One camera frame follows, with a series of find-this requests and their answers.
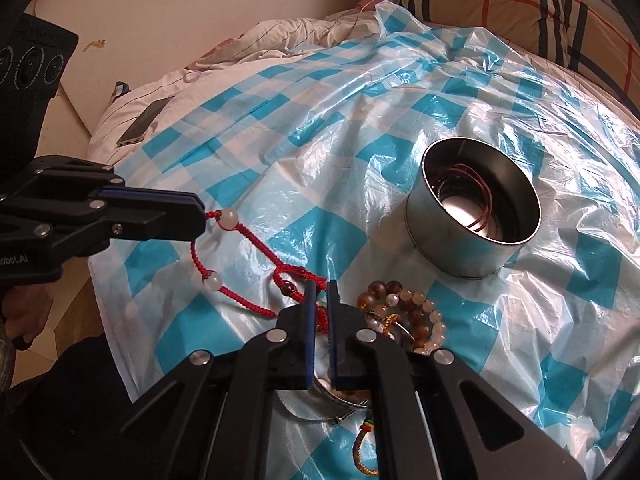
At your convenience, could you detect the silver bangle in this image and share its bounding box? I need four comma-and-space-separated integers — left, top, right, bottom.
276, 377, 369, 424

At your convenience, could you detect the blue white checkered plastic sheet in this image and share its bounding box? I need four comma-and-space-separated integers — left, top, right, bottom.
113, 3, 639, 478

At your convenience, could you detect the smartphone on bed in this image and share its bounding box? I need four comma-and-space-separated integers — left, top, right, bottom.
116, 96, 172, 148

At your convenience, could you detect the dark cord pendant necklace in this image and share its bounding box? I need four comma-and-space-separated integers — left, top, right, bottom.
439, 161, 497, 235

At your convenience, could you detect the person's left hand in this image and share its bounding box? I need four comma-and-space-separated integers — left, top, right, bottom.
1, 284, 53, 350

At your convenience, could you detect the round metal tin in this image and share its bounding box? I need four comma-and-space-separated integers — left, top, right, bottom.
405, 136, 541, 280

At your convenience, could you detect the plaid pillow right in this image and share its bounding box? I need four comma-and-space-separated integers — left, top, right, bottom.
534, 0, 639, 116

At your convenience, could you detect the orange braided cord bracelet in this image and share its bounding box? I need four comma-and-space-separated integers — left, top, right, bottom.
351, 408, 381, 477

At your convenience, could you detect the white quilt bedding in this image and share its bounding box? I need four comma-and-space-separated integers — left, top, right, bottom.
87, 10, 380, 166

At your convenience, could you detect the red knotted bead bracelet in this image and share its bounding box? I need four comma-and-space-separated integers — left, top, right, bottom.
188, 207, 331, 336

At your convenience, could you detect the brown and white bead bracelet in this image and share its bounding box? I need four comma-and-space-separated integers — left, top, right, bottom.
356, 279, 448, 357

